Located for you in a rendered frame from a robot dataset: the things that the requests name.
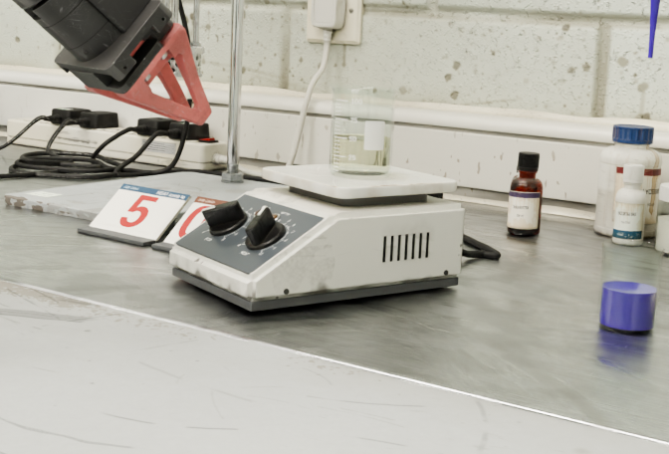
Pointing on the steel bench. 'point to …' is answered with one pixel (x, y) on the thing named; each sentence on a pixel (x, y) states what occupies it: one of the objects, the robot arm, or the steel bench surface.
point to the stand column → (235, 71)
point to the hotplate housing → (341, 252)
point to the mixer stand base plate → (65, 197)
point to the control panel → (301, 222)
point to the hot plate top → (404, 185)
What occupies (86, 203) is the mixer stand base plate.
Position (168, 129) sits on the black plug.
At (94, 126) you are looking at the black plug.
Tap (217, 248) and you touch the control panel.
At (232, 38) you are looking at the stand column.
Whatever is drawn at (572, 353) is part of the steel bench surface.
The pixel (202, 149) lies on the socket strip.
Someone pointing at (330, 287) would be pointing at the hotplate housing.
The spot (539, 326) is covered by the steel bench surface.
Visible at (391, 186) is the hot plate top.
